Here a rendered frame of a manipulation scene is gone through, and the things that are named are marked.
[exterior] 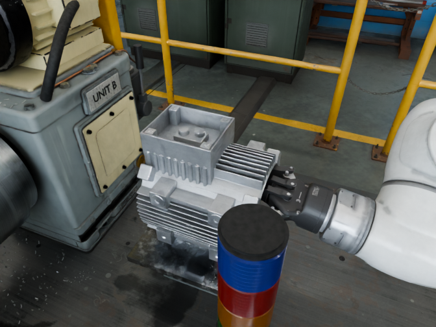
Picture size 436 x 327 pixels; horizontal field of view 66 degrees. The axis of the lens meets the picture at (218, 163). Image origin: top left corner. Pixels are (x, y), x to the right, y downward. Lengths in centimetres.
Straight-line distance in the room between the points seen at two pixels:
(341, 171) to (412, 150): 179
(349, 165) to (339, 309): 173
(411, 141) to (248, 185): 25
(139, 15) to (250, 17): 118
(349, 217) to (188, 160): 25
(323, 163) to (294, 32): 127
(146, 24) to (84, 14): 303
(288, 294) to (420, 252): 30
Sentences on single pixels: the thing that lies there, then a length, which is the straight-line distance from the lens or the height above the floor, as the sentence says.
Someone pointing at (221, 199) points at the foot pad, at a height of 107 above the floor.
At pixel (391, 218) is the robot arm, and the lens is 54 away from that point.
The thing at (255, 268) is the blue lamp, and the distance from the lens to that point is 28.
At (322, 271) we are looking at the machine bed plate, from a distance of 79.
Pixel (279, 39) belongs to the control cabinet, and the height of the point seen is 41.
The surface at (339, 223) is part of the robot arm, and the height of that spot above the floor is 106.
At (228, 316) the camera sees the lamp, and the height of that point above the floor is 111.
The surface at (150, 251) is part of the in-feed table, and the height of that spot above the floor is 92.
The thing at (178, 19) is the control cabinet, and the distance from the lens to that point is 353.
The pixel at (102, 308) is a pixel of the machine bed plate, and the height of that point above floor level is 80.
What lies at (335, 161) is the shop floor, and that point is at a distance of 241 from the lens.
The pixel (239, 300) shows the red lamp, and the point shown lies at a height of 115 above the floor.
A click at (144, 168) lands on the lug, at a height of 109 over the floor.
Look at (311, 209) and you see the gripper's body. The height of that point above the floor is 107.
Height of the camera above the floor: 144
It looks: 39 degrees down
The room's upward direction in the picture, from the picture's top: straight up
